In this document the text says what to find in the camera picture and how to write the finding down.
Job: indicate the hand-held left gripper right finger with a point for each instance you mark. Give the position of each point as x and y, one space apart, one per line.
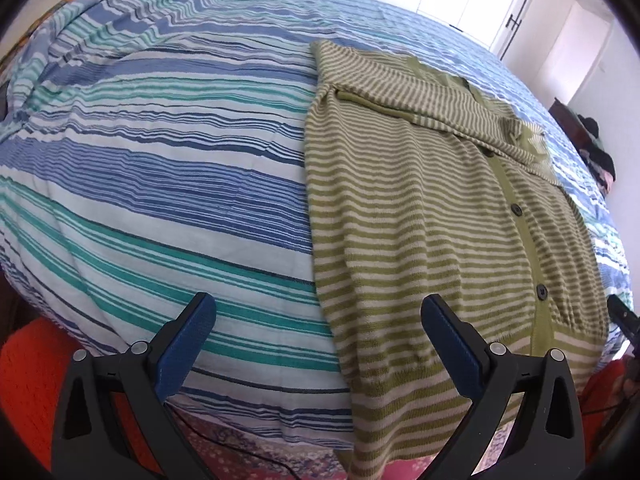
450 347

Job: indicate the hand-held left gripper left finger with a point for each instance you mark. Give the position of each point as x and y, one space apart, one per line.
182 345

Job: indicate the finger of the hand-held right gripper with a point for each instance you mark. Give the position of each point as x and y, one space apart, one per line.
625 317

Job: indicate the green striped cardigan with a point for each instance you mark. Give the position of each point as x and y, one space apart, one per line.
410 240

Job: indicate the pile of clothes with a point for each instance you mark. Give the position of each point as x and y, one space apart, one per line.
600 155

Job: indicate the patterned rug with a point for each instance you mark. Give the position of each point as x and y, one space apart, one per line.
235 452

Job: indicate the blue striped bed sheet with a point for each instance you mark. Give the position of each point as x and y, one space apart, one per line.
150 185

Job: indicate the dark wooden cabinet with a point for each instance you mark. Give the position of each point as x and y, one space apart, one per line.
567 120

